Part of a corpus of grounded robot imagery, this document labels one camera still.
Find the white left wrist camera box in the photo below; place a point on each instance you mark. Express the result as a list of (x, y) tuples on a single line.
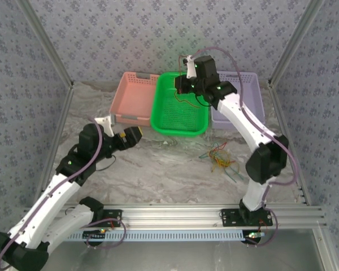
[(106, 122)]

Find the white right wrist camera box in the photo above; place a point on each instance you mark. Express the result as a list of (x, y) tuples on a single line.
[(191, 67)]

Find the green mesh plastic basket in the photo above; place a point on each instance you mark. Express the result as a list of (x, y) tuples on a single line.
[(175, 121)]

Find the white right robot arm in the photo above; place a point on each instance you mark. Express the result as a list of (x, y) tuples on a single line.
[(237, 118)]

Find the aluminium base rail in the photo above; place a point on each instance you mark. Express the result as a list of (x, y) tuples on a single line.
[(169, 214)]

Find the aluminium frame side bar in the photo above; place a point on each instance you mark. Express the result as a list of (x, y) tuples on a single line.
[(282, 118), (59, 124)]

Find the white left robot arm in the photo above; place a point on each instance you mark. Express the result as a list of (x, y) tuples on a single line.
[(45, 206)]

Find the purple perforated plastic basket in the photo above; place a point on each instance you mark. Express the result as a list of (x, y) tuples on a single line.
[(251, 93)]

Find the small circuit board with LED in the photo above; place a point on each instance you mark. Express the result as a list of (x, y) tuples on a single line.
[(94, 235), (254, 235)]

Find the aluminium frame post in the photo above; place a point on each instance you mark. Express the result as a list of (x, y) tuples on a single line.
[(293, 42), (51, 48)]

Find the pink perforated plastic basket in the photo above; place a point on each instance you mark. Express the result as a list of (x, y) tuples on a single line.
[(132, 96)]

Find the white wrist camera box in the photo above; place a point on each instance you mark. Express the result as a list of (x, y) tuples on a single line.
[(106, 122), (191, 67)]

